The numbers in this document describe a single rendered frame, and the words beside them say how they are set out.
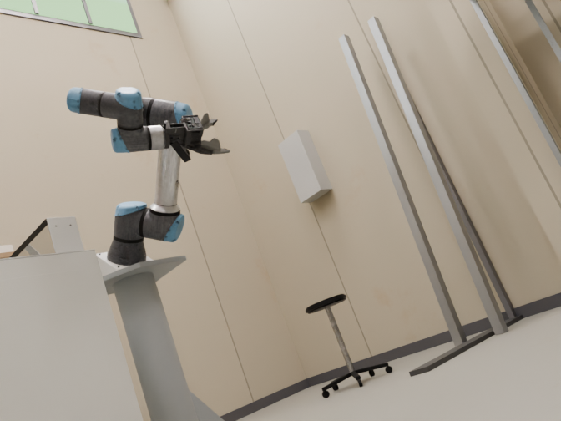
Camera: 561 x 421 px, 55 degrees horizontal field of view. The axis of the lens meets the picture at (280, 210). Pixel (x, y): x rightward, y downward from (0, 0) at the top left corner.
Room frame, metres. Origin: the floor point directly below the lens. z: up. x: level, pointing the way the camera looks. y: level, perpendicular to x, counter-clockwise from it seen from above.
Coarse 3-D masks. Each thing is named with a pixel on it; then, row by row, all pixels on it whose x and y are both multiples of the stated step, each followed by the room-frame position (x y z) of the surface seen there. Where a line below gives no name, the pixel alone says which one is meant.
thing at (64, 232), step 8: (72, 216) 1.60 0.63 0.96; (48, 224) 1.54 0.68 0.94; (56, 224) 1.56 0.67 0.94; (64, 224) 1.58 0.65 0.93; (72, 224) 1.60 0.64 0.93; (56, 232) 1.55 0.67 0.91; (64, 232) 1.57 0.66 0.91; (72, 232) 1.59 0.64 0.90; (56, 240) 1.55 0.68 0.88; (64, 240) 1.57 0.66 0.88; (72, 240) 1.59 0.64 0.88; (80, 240) 1.61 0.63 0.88; (56, 248) 1.54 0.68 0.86; (64, 248) 1.56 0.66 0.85; (72, 248) 1.58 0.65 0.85; (80, 248) 1.60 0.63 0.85
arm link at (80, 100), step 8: (72, 88) 1.37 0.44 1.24; (80, 88) 1.38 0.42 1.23; (72, 96) 1.36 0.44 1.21; (80, 96) 1.36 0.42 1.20; (88, 96) 1.36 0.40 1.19; (96, 96) 1.36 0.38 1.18; (72, 104) 1.37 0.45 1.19; (80, 104) 1.37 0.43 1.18; (88, 104) 1.37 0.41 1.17; (96, 104) 1.37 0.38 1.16; (144, 104) 1.71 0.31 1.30; (80, 112) 1.39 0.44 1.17; (88, 112) 1.39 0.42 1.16; (96, 112) 1.38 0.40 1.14; (144, 112) 1.71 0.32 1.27; (144, 120) 1.73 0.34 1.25
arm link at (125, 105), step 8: (120, 88) 1.37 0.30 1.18; (128, 88) 1.38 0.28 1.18; (104, 96) 1.37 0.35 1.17; (112, 96) 1.37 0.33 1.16; (120, 96) 1.34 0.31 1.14; (128, 96) 1.35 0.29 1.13; (136, 96) 1.36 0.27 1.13; (104, 104) 1.37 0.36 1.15; (112, 104) 1.37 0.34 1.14; (120, 104) 1.36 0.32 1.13; (128, 104) 1.36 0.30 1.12; (136, 104) 1.37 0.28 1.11; (104, 112) 1.38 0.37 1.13; (112, 112) 1.38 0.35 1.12; (120, 112) 1.38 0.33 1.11; (128, 112) 1.38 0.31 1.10; (136, 112) 1.39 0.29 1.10; (120, 120) 1.40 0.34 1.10; (128, 120) 1.39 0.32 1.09; (136, 120) 1.41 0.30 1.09; (120, 128) 1.42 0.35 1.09; (128, 128) 1.41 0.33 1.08; (136, 128) 1.42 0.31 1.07
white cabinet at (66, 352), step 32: (64, 256) 1.50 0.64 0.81; (96, 256) 1.57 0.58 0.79; (0, 288) 1.34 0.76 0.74; (32, 288) 1.40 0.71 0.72; (64, 288) 1.47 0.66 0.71; (96, 288) 1.55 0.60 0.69; (0, 320) 1.33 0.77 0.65; (32, 320) 1.39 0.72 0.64; (64, 320) 1.46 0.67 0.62; (96, 320) 1.53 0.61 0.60; (0, 352) 1.32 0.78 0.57; (32, 352) 1.37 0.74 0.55; (64, 352) 1.44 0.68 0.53; (96, 352) 1.51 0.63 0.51; (0, 384) 1.30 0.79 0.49; (32, 384) 1.36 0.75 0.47; (64, 384) 1.42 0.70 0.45; (96, 384) 1.49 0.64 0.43; (128, 384) 1.56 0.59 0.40; (0, 416) 1.29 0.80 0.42; (32, 416) 1.35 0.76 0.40; (64, 416) 1.41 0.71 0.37; (96, 416) 1.47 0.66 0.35; (128, 416) 1.54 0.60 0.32
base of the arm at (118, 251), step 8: (120, 240) 1.96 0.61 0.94; (128, 240) 1.96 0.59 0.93; (136, 240) 1.98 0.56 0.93; (112, 248) 1.98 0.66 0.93; (120, 248) 1.97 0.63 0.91; (128, 248) 1.97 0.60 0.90; (136, 248) 1.99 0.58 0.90; (144, 248) 2.06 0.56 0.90; (112, 256) 1.98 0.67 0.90; (120, 256) 1.98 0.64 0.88; (128, 256) 1.98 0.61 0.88; (136, 256) 2.00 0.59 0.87; (144, 256) 2.04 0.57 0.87; (120, 264) 1.98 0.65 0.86; (128, 264) 1.99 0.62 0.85
